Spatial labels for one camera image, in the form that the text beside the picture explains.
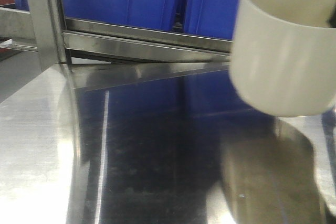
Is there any steel shelf left post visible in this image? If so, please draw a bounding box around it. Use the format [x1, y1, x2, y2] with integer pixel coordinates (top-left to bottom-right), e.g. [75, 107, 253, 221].
[28, 0, 72, 71]

